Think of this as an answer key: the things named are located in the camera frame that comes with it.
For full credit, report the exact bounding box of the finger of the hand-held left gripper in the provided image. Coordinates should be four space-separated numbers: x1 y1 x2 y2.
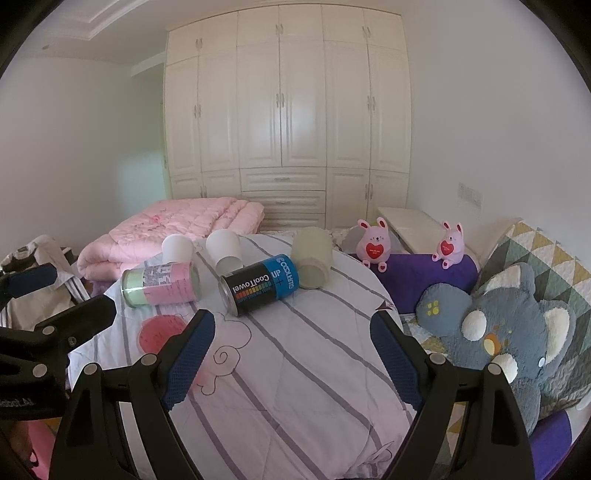
0 263 59 311
0 295 117 398

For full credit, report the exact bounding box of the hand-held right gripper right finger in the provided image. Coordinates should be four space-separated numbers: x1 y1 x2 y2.
369 310 539 480

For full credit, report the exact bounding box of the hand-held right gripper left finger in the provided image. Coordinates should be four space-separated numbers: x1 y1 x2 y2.
48 309 216 480

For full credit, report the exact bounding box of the small white cup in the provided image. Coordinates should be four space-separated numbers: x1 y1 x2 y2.
161 234 195 265

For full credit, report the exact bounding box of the tall white cup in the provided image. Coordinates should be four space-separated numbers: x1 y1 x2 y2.
205 229 244 274

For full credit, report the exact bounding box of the grey cup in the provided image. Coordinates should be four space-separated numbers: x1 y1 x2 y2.
292 226 332 289

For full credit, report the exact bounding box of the pile of clothes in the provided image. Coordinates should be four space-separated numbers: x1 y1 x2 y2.
0 234 90 330

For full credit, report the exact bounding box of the pink can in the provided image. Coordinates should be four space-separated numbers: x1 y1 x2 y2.
121 261 201 308

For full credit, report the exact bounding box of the purple cushion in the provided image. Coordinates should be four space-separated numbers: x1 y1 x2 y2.
529 408 583 480
369 251 479 315

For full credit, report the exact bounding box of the black and blue can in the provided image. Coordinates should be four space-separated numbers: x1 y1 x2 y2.
218 254 300 317

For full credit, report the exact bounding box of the grey plush toy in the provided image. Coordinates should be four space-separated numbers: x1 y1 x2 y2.
416 262 578 435

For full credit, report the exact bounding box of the large pink bunny plush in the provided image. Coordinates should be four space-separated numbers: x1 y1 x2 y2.
355 218 393 272

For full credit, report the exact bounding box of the pink quilt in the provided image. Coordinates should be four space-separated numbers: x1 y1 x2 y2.
77 197 265 281

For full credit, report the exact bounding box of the small pink bunny plush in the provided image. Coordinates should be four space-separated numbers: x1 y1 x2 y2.
431 222 465 269

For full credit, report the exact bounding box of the white board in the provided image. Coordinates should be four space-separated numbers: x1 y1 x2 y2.
376 206 446 254

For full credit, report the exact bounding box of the patchwork triangle pillow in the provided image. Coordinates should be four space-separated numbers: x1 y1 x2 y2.
471 220 591 411

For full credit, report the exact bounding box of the cream wardrobe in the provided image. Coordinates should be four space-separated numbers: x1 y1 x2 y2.
163 0 413 229

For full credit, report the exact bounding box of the wall switch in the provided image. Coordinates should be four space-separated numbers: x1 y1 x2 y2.
458 182 482 206

